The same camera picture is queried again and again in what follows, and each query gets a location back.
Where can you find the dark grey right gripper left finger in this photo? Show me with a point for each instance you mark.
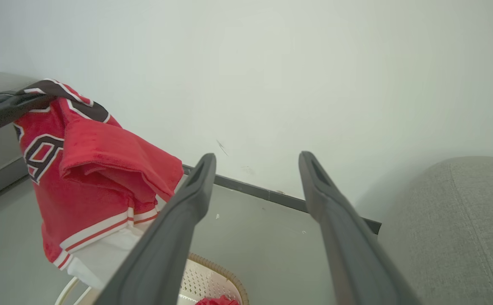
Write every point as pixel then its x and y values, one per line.
pixel 161 245

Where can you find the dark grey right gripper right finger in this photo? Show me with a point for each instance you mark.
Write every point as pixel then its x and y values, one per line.
pixel 352 254

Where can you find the red basketball jersey black lettering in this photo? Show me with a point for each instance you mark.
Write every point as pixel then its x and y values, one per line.
pixel 102 169

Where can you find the cream perforated laundry basket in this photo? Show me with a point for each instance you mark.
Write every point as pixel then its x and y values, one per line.
pixel 206 281

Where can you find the plain red garment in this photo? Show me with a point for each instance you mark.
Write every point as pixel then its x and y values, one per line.
pixel 216 301

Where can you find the black baseboard strip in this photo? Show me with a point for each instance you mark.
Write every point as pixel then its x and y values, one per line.
pixel 250 189

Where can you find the grey fabric sofa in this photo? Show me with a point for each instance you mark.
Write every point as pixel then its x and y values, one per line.
pixel 462 233

